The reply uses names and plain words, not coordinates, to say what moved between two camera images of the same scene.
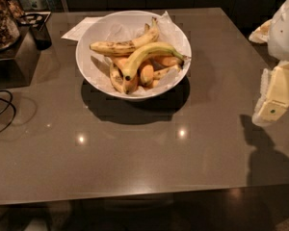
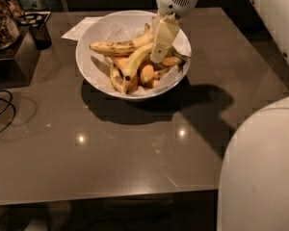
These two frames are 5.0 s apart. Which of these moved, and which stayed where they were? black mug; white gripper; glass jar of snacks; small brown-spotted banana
Moved: white gripper
Stayed: small brown-spotted banana; glass jar of snacks; black mug
